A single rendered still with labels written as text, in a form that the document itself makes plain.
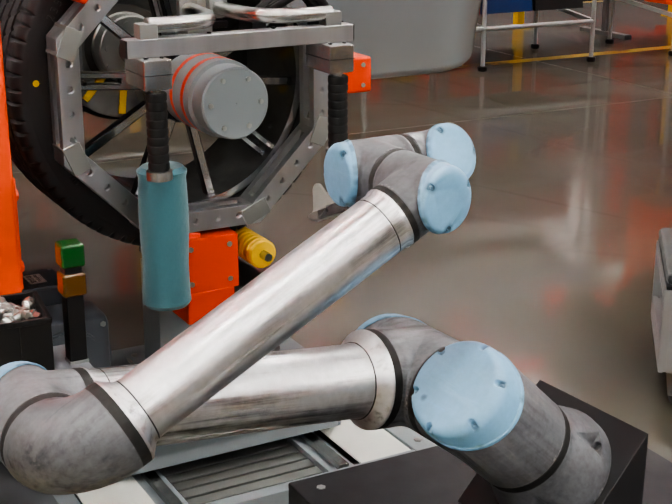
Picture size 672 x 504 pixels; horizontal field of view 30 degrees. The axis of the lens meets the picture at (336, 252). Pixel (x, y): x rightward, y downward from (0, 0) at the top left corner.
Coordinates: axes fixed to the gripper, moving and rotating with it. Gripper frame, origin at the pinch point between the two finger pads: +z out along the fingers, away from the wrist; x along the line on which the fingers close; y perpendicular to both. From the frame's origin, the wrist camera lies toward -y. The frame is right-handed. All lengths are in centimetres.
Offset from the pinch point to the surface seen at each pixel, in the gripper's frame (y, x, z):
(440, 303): -17, -107, 123
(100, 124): 106, -124, 382
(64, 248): 4.3, 39.9, 17.7
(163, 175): 12.8, 23.1, 10.9
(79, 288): -2.3, 37.8, 20.6
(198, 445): -35, 6, 59
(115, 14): 61, -3, 73
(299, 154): 16.6, -15.6, 30.9
